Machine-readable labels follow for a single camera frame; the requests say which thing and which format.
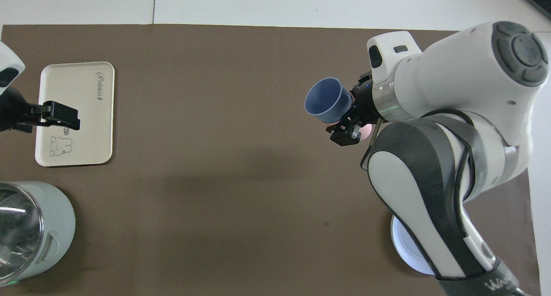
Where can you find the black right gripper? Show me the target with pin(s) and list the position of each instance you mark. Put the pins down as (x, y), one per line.
(365, 104)

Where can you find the pink plastic cup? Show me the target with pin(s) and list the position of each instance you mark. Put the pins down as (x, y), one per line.
(366, 132)

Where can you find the cream tray with rabbit print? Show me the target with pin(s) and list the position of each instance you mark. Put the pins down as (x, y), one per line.
(86, 128)

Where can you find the pale green electric pot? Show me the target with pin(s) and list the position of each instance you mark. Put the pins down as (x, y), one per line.
(60, 218)

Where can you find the brown paper table mat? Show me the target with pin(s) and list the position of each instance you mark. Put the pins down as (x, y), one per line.
(215, 158)

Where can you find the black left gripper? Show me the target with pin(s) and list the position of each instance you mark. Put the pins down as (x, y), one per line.
(15, 111)

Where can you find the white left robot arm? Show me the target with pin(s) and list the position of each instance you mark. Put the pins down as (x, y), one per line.
(8, 57)

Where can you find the light blue plate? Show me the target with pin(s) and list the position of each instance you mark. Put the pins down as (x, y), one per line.
(407, 248)

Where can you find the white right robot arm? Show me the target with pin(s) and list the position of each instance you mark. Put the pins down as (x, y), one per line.
(452, 72)

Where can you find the blue plastic cup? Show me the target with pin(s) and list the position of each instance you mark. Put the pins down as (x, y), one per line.
(325, 98)

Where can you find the glass pot lid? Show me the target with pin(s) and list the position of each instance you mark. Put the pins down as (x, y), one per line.
(17, 231)

